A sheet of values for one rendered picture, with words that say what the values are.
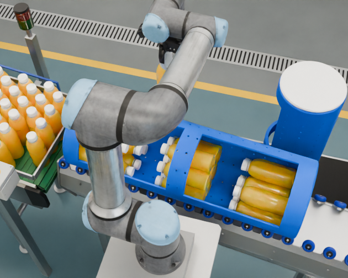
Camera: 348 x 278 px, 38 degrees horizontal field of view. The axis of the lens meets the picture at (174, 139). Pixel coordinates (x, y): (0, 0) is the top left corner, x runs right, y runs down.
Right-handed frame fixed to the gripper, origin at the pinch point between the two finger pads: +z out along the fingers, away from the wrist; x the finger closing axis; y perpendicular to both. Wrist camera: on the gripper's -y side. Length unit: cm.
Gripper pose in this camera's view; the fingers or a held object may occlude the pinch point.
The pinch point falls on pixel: (165, 60)
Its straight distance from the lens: 169.2
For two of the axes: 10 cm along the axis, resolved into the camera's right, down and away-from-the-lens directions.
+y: 9.4, 2.8, -1.7
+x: 3.3, -8.1, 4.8
